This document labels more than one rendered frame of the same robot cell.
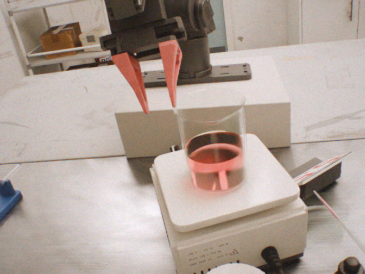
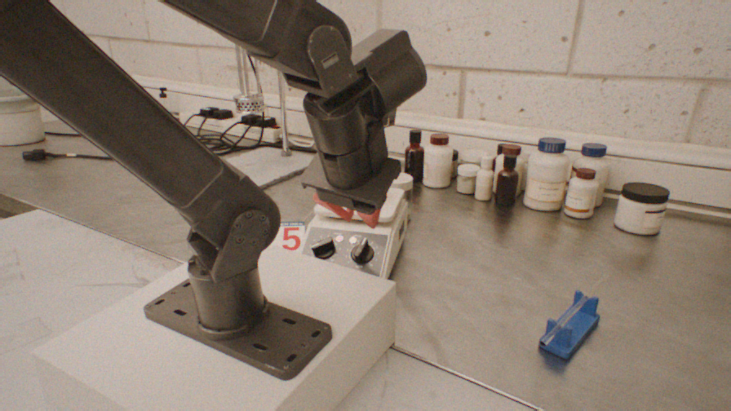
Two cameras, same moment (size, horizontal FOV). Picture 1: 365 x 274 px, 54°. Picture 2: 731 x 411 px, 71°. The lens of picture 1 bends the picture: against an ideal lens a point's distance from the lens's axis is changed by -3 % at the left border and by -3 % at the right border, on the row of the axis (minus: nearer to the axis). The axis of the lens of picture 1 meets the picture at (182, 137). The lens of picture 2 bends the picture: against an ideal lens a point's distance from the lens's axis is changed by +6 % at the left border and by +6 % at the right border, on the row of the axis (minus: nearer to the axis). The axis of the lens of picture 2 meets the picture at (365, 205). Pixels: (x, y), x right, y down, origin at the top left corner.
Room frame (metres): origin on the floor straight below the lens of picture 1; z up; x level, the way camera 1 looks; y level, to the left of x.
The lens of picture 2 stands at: (0.94, 0.23, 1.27)
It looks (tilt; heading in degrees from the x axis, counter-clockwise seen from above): 23 degrees down; 202
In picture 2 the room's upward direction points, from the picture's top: straight up
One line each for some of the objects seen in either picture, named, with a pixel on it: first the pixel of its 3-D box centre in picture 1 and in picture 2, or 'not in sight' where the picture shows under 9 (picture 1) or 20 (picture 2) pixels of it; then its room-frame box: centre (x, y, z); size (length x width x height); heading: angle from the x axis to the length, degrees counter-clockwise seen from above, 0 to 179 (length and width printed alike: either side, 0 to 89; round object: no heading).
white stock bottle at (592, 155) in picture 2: not in sight; (588, 174); (-0.05, 0.30, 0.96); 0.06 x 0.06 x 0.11
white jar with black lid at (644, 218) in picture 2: not in sight; (640, 208); (0.04, 0.38, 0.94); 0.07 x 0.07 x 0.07
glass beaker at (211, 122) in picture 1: (214, 144); not in sight; (0.28, -0.03, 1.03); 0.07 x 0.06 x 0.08; 176
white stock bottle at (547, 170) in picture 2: not in sight; (547, 173); (-0.01, 0.23, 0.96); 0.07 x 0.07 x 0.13
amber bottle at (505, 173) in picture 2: not in sight; (507, 178); (0.01, 0.16, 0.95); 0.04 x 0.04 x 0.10
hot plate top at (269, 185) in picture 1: (220, 175); (361, 201); (0.29, -0.03, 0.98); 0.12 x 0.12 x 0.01; 8
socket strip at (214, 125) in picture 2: not in sight; (230, 125); (-0.26, -0.68, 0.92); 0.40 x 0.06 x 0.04; 79
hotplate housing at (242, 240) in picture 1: (216, 194); (356, 233); (0.32, -0.03, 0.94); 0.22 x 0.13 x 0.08; 8
